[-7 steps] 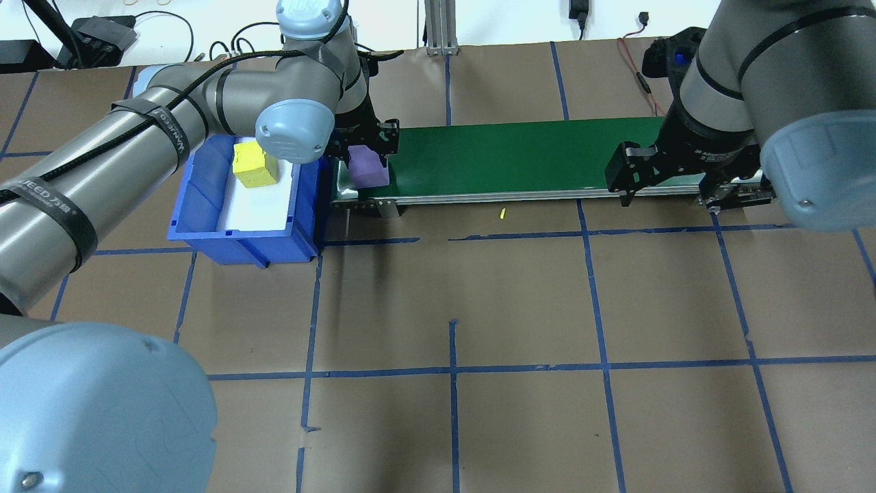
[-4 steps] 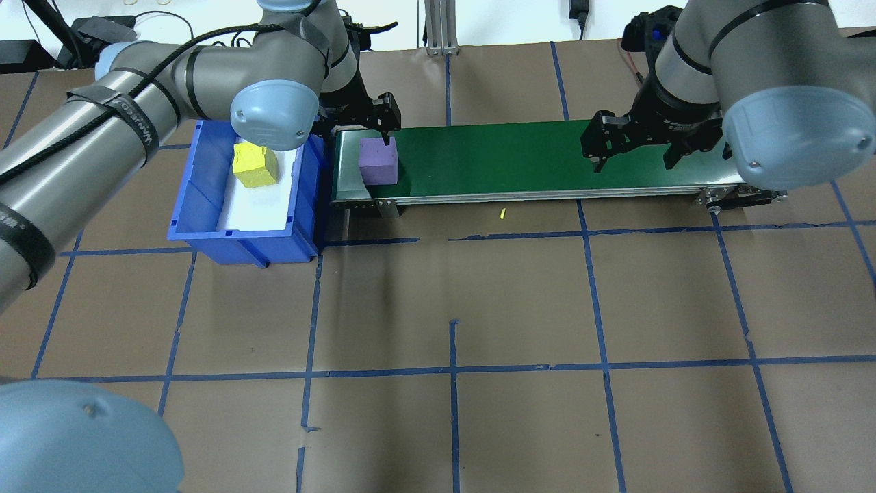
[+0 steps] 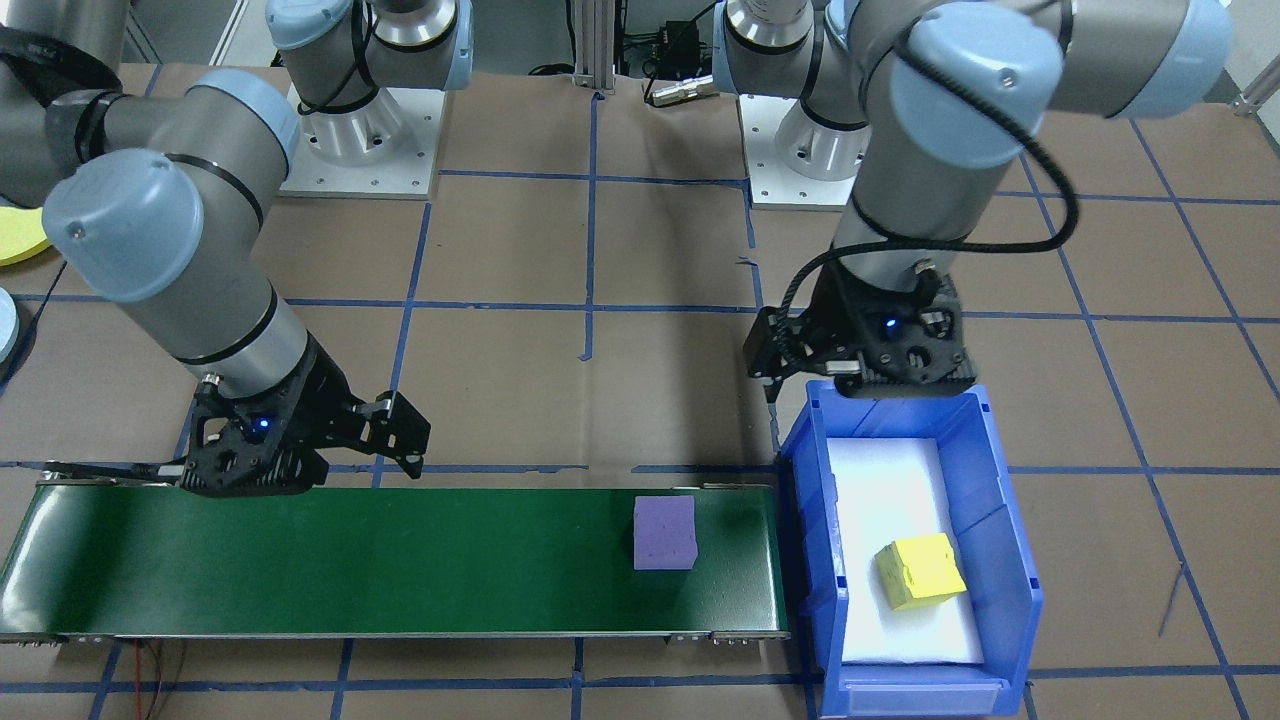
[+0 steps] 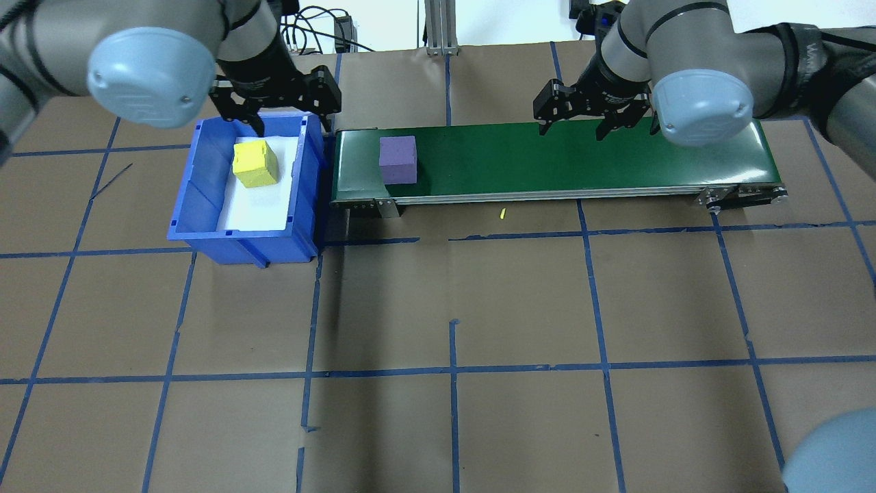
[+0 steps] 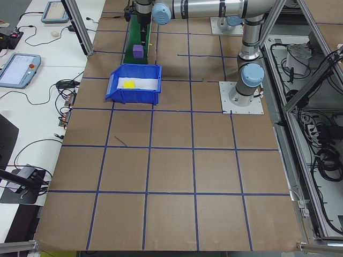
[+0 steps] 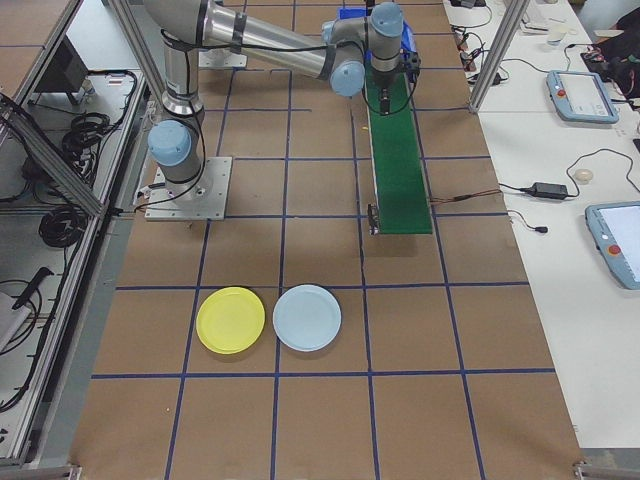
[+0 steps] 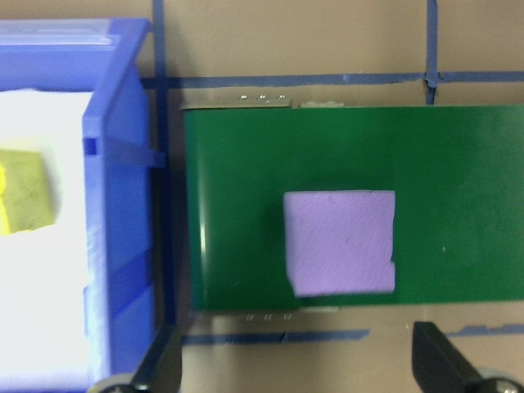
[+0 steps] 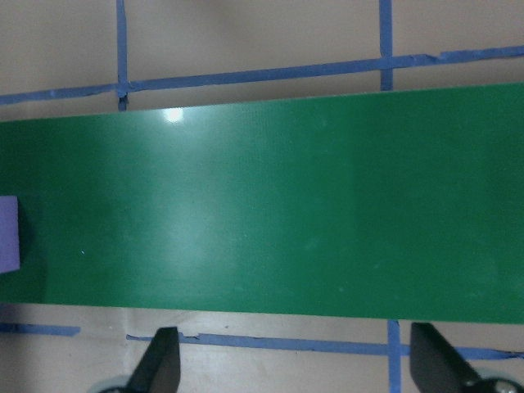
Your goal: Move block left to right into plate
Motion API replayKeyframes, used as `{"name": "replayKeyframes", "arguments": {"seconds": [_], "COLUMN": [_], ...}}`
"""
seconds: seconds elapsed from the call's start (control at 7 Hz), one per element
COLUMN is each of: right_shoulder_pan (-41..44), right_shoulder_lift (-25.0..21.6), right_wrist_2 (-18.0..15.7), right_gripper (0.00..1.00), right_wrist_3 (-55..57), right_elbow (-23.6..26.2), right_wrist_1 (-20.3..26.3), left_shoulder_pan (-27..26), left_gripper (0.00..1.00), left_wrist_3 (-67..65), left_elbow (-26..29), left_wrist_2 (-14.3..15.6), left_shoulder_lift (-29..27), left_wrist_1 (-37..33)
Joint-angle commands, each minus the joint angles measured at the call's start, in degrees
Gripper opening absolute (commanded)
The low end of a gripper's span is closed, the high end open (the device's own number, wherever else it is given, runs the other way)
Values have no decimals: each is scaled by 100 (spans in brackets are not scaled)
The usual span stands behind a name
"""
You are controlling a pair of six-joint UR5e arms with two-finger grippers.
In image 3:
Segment purple foam block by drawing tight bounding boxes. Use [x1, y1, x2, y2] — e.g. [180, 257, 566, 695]
[633, 495, 698, 572]

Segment yellow foam block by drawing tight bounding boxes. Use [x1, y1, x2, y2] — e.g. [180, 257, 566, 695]
[874, 533, 969, 612]

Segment yellow plate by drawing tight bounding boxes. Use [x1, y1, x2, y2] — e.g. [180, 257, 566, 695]
[0, 205, 53, 267]

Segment green conveyor belt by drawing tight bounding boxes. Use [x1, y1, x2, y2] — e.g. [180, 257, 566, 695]
[0, 460, 791, 646]

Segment white foam pad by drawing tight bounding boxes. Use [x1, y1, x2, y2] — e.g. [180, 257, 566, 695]
[825, 437, 988, 666]

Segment blue plastic storage bin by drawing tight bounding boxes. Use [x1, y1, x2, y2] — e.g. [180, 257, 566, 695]
[778, 383, 1046, 720]

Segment silver cylindrical connector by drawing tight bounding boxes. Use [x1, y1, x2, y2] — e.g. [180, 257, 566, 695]
[645, 75, 716, 107]

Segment small black device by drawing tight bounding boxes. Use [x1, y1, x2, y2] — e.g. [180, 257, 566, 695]
[655, 18, 706, 56]

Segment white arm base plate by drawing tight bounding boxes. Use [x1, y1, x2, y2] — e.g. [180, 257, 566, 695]
[278, 85, 446, 201]
[738, 92, 871, 211]

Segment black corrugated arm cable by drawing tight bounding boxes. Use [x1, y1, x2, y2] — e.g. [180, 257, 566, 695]
[775, 20, 1081, 341]

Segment thin red wire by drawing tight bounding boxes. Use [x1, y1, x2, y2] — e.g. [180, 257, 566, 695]
[133, 640, 189, 720]

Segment aluminium profile post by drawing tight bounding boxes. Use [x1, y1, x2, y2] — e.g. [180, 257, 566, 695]
[572, 0, 623, 93]

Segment v-shaped metal bar frame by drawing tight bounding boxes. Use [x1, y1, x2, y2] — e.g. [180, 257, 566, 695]
[120, 0, 251, 66]

